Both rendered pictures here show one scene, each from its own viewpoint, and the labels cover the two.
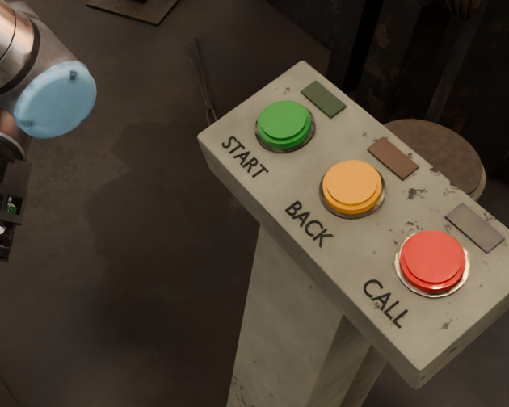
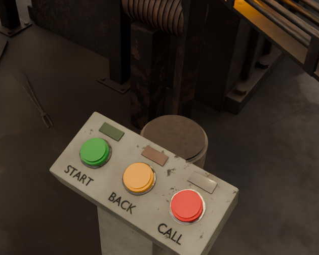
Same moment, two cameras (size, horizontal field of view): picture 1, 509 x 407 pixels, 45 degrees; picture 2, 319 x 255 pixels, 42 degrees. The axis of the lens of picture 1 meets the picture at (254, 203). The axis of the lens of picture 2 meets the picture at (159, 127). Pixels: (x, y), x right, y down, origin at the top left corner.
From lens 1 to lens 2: 13 cm
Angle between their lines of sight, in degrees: 10
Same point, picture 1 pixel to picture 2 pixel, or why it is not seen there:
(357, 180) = (140, 174)
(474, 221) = (201, 179)
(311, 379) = not seen: outside the picture
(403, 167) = (161, 159)
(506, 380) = (256, 226)
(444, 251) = (191, 200)
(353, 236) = (146, 203)
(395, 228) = (165, 193)
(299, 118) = (102, 146)
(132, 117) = not seen: outside the picture
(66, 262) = not seen: outside the picture
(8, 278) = not seen: outside the picture
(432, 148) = (176, 130)
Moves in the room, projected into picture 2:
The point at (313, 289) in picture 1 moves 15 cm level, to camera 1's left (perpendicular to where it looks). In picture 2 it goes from (133, 232) to (22, 250)
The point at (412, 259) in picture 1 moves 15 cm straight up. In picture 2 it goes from (177, 208) to (190, 123)
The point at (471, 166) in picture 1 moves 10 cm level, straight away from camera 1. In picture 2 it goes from (198, 134) to (206, 98)
